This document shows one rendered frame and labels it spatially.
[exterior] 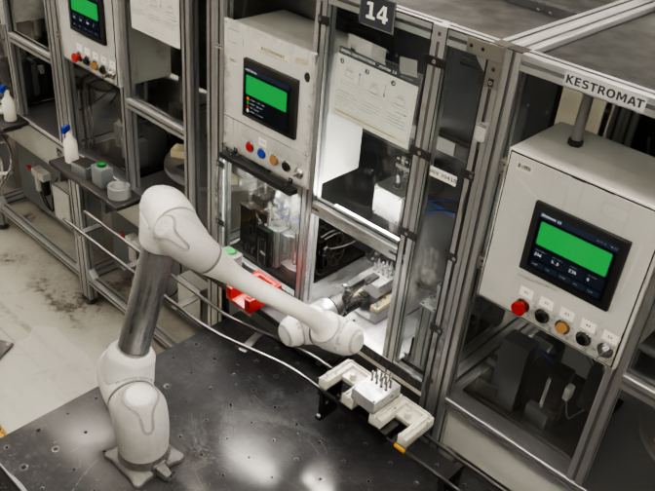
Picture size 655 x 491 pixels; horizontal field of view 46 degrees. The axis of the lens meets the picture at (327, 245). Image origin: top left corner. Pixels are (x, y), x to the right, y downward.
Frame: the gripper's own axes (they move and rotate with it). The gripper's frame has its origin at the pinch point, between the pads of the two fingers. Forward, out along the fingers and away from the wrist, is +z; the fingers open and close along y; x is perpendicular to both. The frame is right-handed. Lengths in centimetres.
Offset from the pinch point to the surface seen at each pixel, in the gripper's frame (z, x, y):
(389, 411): -28.9, -35.4, -14.9
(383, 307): 0.8, -6.5, -6.5
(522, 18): 21, -26, 97
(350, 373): -26.2, -16.3, -13.9
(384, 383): -25.0, -29.3, -9.8
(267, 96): -15, 38, 61
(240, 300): -30.4, 33.5, -11.0
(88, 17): -16, 142, 59
